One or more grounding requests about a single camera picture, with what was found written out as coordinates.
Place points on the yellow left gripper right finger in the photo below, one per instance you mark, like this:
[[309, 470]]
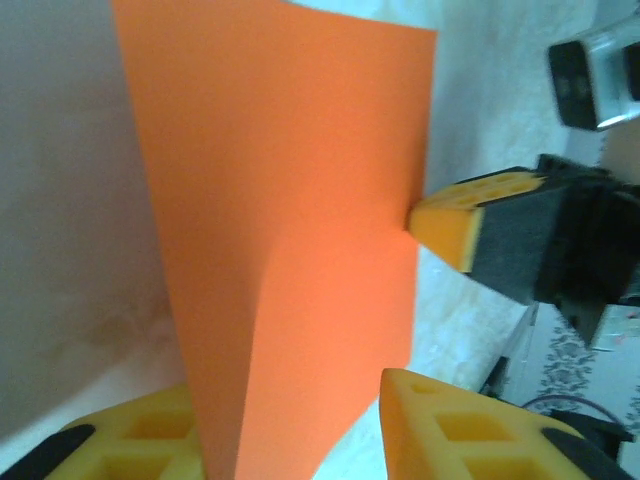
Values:
[[425, 440]]

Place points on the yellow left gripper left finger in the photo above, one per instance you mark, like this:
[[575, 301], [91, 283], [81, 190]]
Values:
[[100, 450]]

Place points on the orange square paper sheet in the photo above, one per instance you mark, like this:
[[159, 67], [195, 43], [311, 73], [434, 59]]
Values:
[[280, 200]]

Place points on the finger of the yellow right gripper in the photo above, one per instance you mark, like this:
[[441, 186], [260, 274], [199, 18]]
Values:
[[500, 235]]

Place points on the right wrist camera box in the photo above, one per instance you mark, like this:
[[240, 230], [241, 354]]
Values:
[[575, 85]]

